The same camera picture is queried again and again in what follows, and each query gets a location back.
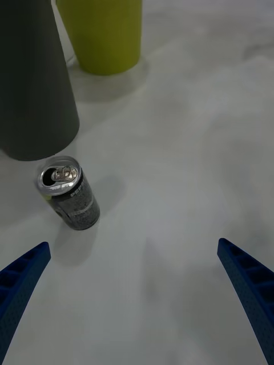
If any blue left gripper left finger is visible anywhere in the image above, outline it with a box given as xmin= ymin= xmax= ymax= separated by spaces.
xmin=0 ymin=241 xmax=51 ymax=362

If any yellow-green plastic waste bin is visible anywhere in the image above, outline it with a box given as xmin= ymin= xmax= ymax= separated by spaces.
xmin=56 ymin=0 xmax=143 ymax=76

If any grey plastic waste bin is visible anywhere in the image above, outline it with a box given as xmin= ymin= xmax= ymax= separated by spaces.
xmin=0 ymin=0 xmax=80 ymax=162

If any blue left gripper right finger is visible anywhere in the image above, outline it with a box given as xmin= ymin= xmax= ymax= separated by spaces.
xmin=217 ymin=238 xmax=274 ymax=365

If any black drink can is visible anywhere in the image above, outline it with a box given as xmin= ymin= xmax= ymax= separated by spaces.
xmin=35 ymin=155 xmax=101 ymax=231

